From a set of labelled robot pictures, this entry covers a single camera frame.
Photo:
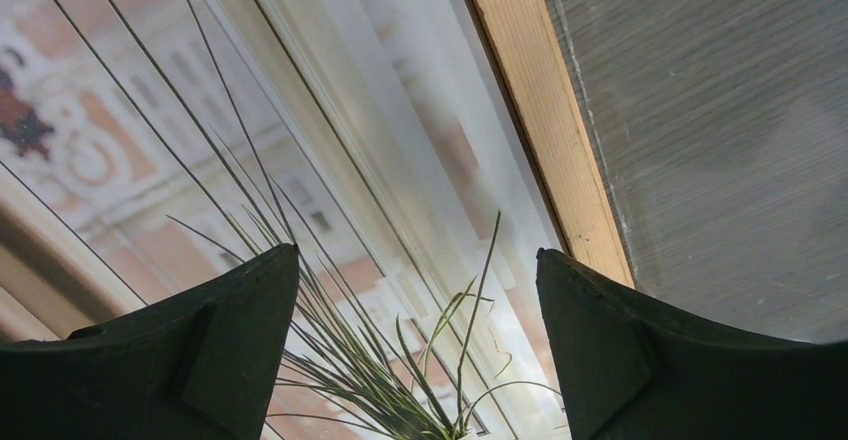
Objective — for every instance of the plant window photo print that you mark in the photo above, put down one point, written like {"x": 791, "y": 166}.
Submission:
{"x": 148, "y": 145}

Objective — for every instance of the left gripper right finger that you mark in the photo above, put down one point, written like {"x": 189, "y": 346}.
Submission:
{"x": 630, "y": 366}

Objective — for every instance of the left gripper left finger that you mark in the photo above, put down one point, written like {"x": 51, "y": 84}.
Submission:
{"x": 201, "y": 364}

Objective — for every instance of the orange wooden picture frame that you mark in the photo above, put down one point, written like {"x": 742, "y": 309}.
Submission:
{"x": 529, "y": 59}

